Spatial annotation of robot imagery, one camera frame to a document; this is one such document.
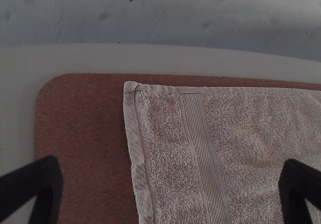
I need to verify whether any cork mat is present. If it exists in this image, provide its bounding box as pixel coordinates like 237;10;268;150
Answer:
34;73;321;224

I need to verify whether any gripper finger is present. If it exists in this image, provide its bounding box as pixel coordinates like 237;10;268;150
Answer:
278;159;321;224
0;155;63;224

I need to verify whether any pale towel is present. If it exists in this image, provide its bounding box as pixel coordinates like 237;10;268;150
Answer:
123;81;321;224

